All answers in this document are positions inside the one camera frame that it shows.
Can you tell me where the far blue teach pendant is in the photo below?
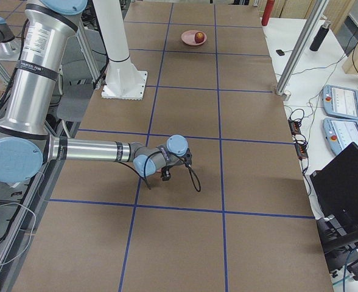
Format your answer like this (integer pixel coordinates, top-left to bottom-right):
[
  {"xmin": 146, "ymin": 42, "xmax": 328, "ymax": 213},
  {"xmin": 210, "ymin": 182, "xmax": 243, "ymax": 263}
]
[{"xmin": 322, "ymin": 85, "xmax": 358, "ymax": 120}]

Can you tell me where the black laptop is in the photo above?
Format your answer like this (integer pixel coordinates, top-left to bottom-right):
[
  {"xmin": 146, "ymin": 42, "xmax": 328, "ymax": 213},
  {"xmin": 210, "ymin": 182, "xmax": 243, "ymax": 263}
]
[{"xmin": 310, "ymin": 142, "xmax": 358, "ymax": 225}]

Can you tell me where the red apple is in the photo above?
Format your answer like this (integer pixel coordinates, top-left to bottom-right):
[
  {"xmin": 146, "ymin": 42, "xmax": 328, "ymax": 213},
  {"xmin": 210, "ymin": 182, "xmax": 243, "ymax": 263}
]
[{"xmin": 194, "ymin": 31, "xmax": 205, "ymax": 44}]

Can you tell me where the near blue teach pendant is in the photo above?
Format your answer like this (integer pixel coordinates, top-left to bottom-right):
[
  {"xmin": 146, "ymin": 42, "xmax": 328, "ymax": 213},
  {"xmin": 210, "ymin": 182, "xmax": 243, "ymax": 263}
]
[{"xmin": 322, "ymin": 118, "xmax": 358, "ymax": 155}]

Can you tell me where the blue teach pendant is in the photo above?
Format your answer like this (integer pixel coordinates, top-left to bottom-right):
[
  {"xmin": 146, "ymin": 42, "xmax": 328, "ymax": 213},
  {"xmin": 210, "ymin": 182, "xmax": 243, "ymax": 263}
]
[
  {"xmin": 322, "ymin": 85, "xmax": 358, "ymax": 120},
  {"xmin": 322, "ymin": 118, "xmax": 358, "ymax": 155}
]

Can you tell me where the pink plate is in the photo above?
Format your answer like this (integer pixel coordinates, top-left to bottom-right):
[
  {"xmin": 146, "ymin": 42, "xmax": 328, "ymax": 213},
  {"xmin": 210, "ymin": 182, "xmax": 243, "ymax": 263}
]
[{"xmin": 181, "ymin": 30, "xmax": 207, "ymax": 46}]

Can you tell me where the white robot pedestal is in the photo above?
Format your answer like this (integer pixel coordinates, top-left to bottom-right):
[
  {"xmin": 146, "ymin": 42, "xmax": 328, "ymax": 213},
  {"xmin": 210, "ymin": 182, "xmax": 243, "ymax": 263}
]
[{"xmin": 93, "ymin": 0, "xmax": 148, "ymax": 100}]

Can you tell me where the orange black usb hub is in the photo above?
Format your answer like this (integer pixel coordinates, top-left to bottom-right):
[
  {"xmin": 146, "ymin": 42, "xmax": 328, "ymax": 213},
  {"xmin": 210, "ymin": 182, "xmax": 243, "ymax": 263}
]
[{"xmin": 289, "ymin": 119, "xmax": 309, "ymax": 161}]

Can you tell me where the black water bottle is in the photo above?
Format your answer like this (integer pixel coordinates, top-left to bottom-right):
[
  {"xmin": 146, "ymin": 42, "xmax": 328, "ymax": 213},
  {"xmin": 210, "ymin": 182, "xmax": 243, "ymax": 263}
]
[{"xmin": 309, "ymin": 21, "xmax": 331, "ymax": 52}]

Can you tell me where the red cylinder bottle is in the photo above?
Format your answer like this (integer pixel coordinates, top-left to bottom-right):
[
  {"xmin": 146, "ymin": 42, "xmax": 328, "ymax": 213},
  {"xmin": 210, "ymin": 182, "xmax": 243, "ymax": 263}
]
[{"xmin": 261, "ymin": 0, "xmax": 275, "ymax": 26}]

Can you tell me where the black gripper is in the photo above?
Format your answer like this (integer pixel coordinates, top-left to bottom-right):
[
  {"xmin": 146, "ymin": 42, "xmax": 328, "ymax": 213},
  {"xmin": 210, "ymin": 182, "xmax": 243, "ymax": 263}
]
[{"xmin": 161, "ymin": 165, "xmax": 176, "ymax": 181}]

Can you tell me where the aluminium frame post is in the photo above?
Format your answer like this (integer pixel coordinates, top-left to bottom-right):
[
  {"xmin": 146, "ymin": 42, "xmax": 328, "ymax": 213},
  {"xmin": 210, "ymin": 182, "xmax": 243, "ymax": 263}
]
[{"xmin": 275, "ymin": 0, "xmax": 329, "ymax": 101}]

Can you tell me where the small black puck device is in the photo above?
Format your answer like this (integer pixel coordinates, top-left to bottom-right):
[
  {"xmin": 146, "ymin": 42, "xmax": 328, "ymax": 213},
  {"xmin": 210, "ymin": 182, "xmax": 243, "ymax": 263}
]
[{"xmin": 276, "ymin": 49, "xmax": 285, "ymax": 56}]

